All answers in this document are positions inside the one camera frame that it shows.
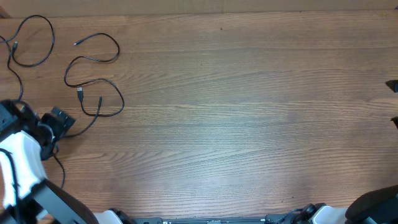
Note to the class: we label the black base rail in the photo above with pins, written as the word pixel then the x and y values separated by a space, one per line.
pixel 268 219

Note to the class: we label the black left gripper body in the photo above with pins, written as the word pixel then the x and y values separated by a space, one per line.
pixel 58 127

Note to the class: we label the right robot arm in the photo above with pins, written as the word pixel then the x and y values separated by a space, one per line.
pixel 378 206

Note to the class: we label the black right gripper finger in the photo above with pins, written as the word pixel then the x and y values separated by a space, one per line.
pixel 393 85
pixel 395 121

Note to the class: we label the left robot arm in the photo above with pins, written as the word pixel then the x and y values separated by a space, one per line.
pixel 27 141

